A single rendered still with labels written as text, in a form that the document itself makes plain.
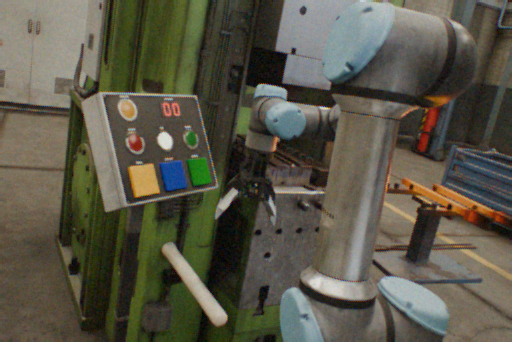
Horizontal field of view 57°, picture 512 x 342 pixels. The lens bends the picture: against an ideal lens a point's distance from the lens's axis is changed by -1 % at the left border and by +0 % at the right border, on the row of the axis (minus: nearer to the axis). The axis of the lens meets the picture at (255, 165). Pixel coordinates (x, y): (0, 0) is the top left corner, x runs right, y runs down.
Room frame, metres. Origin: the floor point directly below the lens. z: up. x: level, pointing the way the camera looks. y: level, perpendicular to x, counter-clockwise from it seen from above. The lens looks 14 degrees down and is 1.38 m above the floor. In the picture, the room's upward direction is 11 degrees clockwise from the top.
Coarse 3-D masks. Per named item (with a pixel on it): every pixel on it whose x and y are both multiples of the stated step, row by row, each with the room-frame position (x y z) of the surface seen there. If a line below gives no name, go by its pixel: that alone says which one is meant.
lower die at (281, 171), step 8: (240, 136) 1.95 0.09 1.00; (232, 152) 1.78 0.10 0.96; (240, 152) 1.73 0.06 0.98; (280, 152) 1.82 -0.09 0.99; (240, 160) 1.73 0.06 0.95; (272, 160) 1.66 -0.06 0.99; (280, 160) 1.67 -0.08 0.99; (296, 160) 1.73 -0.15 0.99; (272, 168) 1.59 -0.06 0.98; (280, 168) 1.61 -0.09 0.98; (288, 168) 1.62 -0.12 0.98; (296, 168) 1.64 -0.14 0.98; (304, 168) 1.66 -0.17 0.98; (272, 176) 1.59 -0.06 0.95; (280, 176) 1.61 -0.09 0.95; (288, 176) 1.63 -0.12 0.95; (296, 176) 1.65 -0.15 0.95; (304, 176) 1.66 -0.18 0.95; (272, 184) 1.60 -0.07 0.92; (280, 184) 1.61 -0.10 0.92; (288, 184) 1.63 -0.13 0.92; (296, 184) 1.65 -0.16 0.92
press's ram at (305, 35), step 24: (264, 0) 1.65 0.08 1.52; (288, 0) 1.55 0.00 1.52; (312, 0) 1.60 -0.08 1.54; (336, 0) 1.65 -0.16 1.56; (360, 0) 1.70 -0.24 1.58; (264, 24) 1.63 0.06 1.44; (288, 24) 1.56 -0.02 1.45; (312, 24) 1.61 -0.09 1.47; (264, 48) 1.61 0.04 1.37; (288, 48) 1.57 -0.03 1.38; (312, 48) 1.62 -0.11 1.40
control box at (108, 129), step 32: (96, 96) 1.11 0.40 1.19; (128, 96) 1.18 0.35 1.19; (160, 96) 1.27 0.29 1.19; (192, 96) 1.38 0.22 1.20; (96, 128) 1.11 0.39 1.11; (128, 128) 1.13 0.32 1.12; (160, 128) 1.22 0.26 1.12; (192, 128) 1.32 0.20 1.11; (96, 160) 1.10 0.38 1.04; (128, 160) 1.09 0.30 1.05; (160, 160) 1.18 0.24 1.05; (128, 192) 1.06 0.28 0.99; (160, 192) 1.13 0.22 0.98; (192, 192) 1.22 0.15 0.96
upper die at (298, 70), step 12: (252, 48) 1.78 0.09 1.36; (252, 60) 1.76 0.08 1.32; (264, 60) 1.69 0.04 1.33; (276, 60) 1.62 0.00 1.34; (288, 60) 1.58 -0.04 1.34; (300, 60) 1.60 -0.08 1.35; (312, 60) 1.63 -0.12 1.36; (252, 72) 1.75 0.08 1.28; (264, 72) 1.68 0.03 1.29; (276, 72) 1.61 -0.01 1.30; (288, 72) 1.58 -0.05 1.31; (300, 72) 1.61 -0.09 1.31; (312, 72) 1.63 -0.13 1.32; (300, 84) 1.61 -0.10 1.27; (312, 84) 1.64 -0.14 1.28; (324, 84) 1.66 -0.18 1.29
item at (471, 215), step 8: (408, 184) 1.84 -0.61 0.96; (416, 184) 1.82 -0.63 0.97; (424, 192) 1.76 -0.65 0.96; (432, 192) 1.73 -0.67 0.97; (440, 200) 1.68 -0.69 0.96; (448, 200) 1.66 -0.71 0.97; (456, 208) 1.61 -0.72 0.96; (464, 208) 1.59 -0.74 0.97; (464, 216) 1.56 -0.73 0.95; (472, 216) 1.55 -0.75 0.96; (480, 216) 1.52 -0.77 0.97; (488, 216) 1.50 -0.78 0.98; (480, 224) 1.51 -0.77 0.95; (488, 224) 1.49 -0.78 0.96
